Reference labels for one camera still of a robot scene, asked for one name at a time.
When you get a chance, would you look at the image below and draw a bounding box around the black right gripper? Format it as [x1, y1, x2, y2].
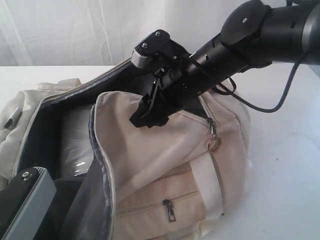
[129, 37, 249, 128]

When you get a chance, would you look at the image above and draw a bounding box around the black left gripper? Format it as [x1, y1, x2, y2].
[37, 178, 83, 240]

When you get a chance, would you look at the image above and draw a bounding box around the gold zipper pull ring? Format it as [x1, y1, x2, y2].
[208, 138, 222, 152]

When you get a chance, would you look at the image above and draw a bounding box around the cream duffel bag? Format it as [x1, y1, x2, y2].
[0, 61, 252, 240]

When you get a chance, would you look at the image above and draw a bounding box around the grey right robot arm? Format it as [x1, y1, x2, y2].
[130, 0, 320, 128]

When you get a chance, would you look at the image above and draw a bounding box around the clear plastic document sleeve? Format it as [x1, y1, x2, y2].
[60, 105, 93, 178]

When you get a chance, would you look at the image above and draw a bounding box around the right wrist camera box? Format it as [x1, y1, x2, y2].
[130, 29, 170, 69]

